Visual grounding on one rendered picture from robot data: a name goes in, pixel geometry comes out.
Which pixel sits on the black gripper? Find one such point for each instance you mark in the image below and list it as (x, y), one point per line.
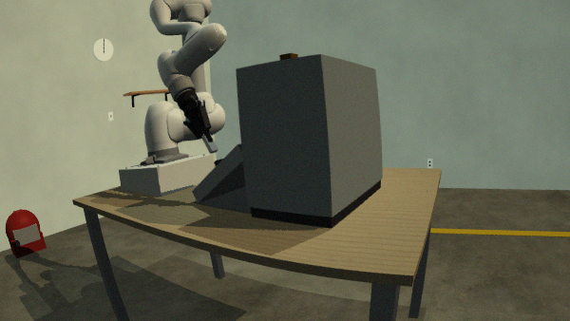
(195, 110)

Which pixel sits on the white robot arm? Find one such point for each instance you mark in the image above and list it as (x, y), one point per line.
(163, 125)

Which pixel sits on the dark grey cabinet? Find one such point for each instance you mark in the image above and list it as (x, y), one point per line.
(310, 142)

